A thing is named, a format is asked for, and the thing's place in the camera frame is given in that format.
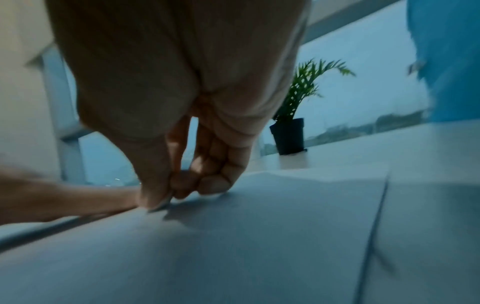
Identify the person's right hand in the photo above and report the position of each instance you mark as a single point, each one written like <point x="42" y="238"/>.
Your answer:
<point x="157" y="65"/>

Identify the person's left hand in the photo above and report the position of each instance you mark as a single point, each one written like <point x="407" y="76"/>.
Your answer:
<point x="56" y="199"/>

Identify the white paper sheet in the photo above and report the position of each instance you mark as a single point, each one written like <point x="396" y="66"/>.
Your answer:
<point x="243" y="252"/>

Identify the green potted fern black pot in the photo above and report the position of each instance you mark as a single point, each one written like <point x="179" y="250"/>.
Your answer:
<point x="288" y="138"/>

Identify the blue patterned cushion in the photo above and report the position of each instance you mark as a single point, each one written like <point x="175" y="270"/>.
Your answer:
<point x="450" y="59"/>

